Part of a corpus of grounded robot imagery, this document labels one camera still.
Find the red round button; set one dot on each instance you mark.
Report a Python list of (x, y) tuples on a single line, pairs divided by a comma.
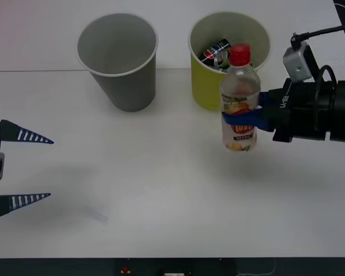
[(125, 270)]

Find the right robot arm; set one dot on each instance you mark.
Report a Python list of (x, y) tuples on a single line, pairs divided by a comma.
[(342, 109)]

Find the black robot torso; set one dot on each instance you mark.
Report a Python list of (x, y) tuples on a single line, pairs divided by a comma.
[(60, 267)]

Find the clear bottle with red cap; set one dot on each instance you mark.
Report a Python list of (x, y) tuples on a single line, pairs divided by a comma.
[(239, 86)]

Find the black drink can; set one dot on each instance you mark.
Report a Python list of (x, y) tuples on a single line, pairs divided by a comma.
[(212, 51)]

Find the yellow-green plastic waste bin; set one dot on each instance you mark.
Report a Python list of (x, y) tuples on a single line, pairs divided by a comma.
[(204, 86)]

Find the grey plastic waste bin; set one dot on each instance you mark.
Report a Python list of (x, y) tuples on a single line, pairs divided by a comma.
[(126, 92)]

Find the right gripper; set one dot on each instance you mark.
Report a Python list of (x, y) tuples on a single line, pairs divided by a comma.
[(299, 115)]

